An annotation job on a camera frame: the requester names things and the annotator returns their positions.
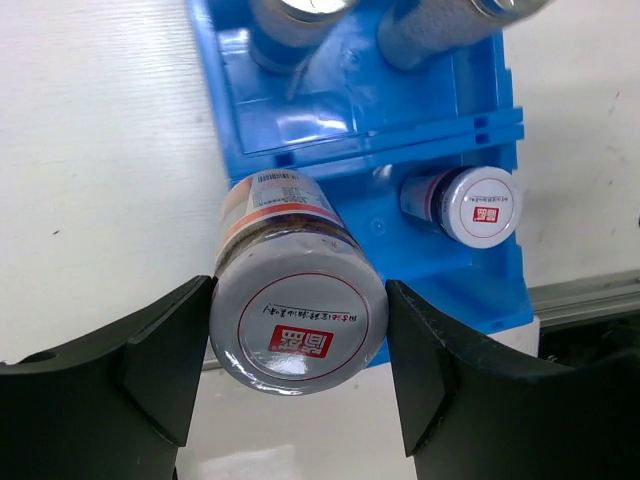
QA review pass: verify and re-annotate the blue near storage bin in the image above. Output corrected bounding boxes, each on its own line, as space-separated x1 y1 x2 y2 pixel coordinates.
227 142 534 371

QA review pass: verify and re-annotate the silver blue shaker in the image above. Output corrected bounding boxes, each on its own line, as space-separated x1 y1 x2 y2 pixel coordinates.
249 0 358 75
377 0 548 71

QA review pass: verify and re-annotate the aluminium frame rail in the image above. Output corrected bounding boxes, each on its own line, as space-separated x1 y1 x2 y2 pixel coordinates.
529 270 639 327

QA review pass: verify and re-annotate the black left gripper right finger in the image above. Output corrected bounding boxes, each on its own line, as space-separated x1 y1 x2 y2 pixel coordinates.
386 281 639 479

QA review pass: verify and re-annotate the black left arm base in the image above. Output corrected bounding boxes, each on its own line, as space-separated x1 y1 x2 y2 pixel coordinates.
539 313 639 368

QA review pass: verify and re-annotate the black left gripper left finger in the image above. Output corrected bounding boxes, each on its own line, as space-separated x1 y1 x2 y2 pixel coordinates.
1 276 215 479

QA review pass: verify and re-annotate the blue storage bin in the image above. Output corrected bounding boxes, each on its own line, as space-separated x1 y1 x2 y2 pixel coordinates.
227 142 534 371
188 1 524 178

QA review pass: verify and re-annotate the blue middle storage bin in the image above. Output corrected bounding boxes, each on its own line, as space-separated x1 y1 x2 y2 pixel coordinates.
188 1 524 178

